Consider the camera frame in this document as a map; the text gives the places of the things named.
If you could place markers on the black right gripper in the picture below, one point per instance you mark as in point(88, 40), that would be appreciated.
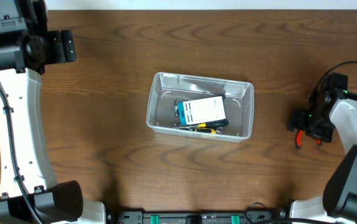
point(297, 121)

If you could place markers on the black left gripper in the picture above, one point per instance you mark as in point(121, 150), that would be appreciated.
point(54, 56)

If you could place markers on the red handled pliers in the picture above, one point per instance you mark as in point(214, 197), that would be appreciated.
point(298, 138)

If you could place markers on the slim black yellow screwdriver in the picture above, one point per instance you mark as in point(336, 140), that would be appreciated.
point(212, 124)

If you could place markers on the silver double ring wrench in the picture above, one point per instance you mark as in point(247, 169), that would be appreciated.
point(219, 130)

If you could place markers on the white blue screwdriver bit box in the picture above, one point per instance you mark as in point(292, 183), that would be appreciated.
point(201, 110)

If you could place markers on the stubby yellow black screwdriver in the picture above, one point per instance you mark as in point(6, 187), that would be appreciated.
point(205, 130)

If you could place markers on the small black red hammer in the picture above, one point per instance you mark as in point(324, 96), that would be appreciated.
point(175, 103)

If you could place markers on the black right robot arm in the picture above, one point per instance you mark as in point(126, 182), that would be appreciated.
point(332, 108)

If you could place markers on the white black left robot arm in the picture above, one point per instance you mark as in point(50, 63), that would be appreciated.
point(29, 189)

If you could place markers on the clear plastic container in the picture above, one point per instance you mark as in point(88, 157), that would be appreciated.
point(238, 105)

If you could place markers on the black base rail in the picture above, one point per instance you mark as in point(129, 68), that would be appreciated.
point(138, 217)

